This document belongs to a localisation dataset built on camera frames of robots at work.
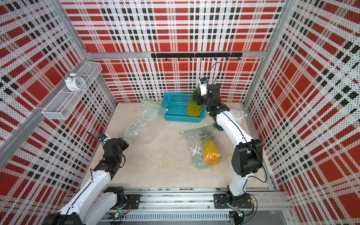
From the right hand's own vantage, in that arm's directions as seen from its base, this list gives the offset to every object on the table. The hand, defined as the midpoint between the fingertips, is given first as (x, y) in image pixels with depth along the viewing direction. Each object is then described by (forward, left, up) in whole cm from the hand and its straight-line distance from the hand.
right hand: (201, 90), depth 83 cm
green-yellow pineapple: (-4, +4, -13) cm, 14 cm away
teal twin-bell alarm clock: (-7, -14, -29) cm, 33 cm away
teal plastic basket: (+17, +20, -32) cm, 41 cm away
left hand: (-22, +47, -18) cm, 56 cm away
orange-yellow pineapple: (-29, -5, -22) cm, 37 cm away
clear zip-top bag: (-14, +3, -33) cm, 36 cm away
